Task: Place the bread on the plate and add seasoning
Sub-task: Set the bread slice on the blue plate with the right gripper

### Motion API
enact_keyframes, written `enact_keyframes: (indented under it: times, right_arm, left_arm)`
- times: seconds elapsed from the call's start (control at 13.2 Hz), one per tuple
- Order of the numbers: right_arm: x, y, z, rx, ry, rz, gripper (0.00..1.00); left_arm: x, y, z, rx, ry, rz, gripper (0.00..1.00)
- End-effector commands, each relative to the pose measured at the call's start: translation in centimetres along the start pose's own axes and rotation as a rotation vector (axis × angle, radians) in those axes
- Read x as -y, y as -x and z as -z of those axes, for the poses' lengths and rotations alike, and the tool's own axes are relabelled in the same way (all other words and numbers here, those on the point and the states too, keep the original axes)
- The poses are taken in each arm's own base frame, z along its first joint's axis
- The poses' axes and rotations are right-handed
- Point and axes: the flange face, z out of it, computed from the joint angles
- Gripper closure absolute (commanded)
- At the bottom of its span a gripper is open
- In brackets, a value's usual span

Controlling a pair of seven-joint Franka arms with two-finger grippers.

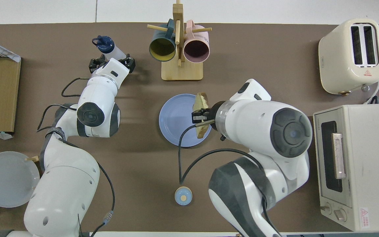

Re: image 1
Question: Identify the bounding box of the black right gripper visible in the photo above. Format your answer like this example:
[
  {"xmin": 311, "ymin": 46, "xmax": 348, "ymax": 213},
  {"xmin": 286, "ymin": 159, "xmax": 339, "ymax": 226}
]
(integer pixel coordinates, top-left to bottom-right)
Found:
[{"xmin": 192, "ymin": 101, "xmax": 224, "ymax": 124}]

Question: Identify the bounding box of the toasted bread slice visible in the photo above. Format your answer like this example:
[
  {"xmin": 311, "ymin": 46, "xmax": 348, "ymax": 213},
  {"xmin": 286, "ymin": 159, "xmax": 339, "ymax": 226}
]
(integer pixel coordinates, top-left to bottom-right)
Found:
[{"xmin": 192, "ymin": 92, "xmax": 212, "ymax": 139}]

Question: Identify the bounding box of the translucent bottle navy cap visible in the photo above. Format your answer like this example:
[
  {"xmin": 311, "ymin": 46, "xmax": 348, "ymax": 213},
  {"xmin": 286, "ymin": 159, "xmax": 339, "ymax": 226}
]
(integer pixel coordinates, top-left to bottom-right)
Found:
[{"xmin": 92, "ymin": 36, "xmax": 127, "ymax": 61}]

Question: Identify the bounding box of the blue round plate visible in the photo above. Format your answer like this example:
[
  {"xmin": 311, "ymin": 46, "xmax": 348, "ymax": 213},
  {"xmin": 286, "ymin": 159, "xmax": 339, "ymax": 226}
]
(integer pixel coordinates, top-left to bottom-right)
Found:
[{"xmin": 159, "ymin": 94, "xmax": 212, "ymax": 148}]

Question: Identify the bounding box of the wooden plate rack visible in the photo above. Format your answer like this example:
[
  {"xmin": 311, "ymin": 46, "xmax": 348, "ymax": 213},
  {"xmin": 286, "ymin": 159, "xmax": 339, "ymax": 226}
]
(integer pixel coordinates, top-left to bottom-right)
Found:
[{"xmin": 0, "ymin": 156, "xmax": 41, "ymax": 208}]

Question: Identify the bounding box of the pale grey plate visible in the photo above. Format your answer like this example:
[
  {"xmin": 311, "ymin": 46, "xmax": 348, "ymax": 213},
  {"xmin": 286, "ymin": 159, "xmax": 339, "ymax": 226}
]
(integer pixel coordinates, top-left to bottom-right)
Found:
[{"xmin": 0, "ymin": 151, "xmax": 40, "ymax": 208}]

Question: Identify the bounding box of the teal mug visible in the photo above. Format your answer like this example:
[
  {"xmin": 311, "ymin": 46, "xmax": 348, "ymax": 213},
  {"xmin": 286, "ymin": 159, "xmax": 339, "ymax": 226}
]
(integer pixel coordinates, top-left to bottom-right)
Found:
[{"xmin": 149, "ymin": 19, "xmax": 177, "ymax": 62}]

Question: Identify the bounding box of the wooden mug rack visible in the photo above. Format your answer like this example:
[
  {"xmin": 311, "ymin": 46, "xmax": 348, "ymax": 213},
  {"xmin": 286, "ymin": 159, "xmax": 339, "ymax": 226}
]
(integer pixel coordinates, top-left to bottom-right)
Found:
[{"xmin": 147, "ymin": 0, "xmax": 212, "ymax": 81}]

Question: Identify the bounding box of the pink mug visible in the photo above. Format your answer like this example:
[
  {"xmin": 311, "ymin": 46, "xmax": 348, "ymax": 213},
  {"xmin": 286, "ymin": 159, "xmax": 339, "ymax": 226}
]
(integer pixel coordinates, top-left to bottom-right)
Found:
[{"xmin": 183, "ymin": 20, "xmax": 210, "ymax": 64}]

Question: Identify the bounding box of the brown table mat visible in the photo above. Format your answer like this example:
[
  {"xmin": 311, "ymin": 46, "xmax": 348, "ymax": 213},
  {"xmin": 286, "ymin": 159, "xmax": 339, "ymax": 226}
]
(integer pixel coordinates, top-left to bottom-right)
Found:
[{"xmin": 0, "ymin": 22, "xmax": 379, "ymax": 232}]

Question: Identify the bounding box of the cream two-slot toaster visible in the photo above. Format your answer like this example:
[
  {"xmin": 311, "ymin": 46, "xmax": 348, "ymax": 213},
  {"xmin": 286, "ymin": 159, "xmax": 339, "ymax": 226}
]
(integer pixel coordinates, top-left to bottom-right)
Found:
[{"xmin": 318, "ymin": 18, "xmax": 379, "ymax": 96}]

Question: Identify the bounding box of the white toaster oven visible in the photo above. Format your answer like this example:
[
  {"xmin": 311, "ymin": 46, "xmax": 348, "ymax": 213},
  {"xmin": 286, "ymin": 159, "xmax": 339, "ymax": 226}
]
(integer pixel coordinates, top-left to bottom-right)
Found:
[{"xmin": 313, "ymin": 104, "xmax": 379, "ymax": 232}]

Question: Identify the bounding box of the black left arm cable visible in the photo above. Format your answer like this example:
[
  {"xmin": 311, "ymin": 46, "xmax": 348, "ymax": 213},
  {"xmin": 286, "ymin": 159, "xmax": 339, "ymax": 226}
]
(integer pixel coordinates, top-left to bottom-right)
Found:
[{"xmin": 38, "ymin": 77, "xmax": 116, "ymax": 237}]

